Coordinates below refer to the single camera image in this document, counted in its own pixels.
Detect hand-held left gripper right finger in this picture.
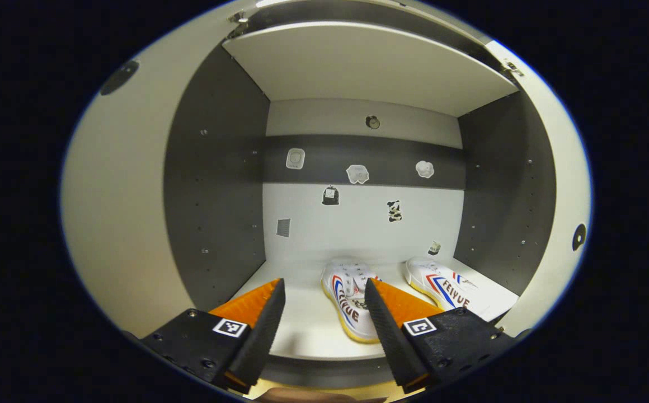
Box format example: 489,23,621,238
364,278,518,394

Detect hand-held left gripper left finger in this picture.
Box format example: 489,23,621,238
140,278,286,394

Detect white canvas shoe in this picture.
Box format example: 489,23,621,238
405,256,496,314
321,257,384,344

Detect white shoe cabinet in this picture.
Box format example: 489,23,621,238
162,0,557,390

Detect white shoe cabinet door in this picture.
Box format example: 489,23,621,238
60,0,250,339
484,39,592,338

